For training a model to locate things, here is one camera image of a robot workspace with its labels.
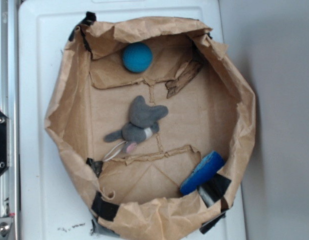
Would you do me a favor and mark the gray plush animal toy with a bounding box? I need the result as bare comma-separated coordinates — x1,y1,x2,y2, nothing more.
102,95,169,162

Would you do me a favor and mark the brown paper bag bin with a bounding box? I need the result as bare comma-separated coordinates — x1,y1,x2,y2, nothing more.
44,12,256,240

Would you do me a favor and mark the brown wood bark piece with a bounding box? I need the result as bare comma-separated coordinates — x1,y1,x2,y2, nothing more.
165,60,203,99

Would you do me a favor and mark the blue ball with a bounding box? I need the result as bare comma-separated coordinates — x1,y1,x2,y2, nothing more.
122,42,153,73

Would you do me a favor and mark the blue sponge block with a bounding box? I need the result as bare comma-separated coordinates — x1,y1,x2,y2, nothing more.
180,151,225,195

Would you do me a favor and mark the white plastic tray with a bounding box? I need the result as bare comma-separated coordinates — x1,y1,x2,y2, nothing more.
18,0,247,240

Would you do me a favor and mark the black mounting plate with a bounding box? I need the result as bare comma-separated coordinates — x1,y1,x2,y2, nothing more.
0,109,10,177

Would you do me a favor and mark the aluminum frame rail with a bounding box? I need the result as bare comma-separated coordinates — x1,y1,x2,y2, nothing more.
0,0,22,240

